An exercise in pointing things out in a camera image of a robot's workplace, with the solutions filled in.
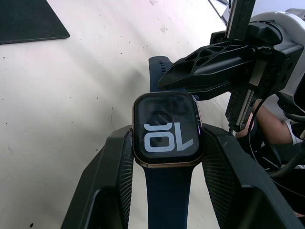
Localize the navy watch strap with holes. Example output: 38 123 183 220
148 56 189 94

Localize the dark metal frame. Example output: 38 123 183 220
206 0 235 25

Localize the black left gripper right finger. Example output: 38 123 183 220
201 123 305 229

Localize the plain navy watch strap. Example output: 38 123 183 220
143 164 199 229

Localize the rose gold smartwatch body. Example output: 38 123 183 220
132 90 204 169

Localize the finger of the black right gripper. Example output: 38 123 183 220
164 60 258 101
158 41 259 89

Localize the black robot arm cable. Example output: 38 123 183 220
247 96 305 178

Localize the black table mat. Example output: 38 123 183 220
0 0 71 45

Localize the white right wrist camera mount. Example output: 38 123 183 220
250 8 305 96

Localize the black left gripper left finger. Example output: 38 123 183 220
61 125 134 229

